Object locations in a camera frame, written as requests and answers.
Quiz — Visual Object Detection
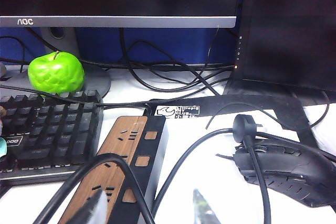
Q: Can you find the wood-top black power strip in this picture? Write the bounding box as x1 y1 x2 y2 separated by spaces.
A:
57 115 169 224

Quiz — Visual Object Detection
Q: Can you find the black monitor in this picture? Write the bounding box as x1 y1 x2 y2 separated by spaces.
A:
235 0 336 93

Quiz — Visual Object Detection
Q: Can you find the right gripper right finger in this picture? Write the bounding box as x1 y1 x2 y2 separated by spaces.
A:
193 188 221 224

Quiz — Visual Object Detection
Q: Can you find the thick black cable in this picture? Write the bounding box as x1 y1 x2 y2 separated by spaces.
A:
151 127 234 217
33 153 155 224

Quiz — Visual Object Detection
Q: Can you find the green toy apple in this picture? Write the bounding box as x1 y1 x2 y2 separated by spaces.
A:
27 50 86 95

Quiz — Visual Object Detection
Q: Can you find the black mechanical keyboard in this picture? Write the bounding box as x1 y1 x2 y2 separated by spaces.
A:
0 90 104 186

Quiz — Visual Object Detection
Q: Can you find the black computer mouse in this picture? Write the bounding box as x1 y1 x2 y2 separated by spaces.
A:
233 140 336 208

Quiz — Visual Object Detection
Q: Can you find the white black printed sticker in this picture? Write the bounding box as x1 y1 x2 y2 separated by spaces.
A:
155 105 200 119

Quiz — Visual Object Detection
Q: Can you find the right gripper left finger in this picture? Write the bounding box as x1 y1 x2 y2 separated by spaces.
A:
67 189 108 224

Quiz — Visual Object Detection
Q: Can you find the black plug with cable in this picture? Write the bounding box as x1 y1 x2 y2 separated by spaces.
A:
233 113 271 224

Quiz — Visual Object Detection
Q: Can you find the black flat monitor stand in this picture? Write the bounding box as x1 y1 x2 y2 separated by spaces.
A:
148 78 336 156

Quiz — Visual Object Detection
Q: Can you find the thin black keyboard cable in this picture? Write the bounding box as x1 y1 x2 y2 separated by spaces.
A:
0 84 153 116

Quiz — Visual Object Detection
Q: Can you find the silver monitor stand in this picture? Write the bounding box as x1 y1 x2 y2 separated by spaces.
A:
0 27 111 99

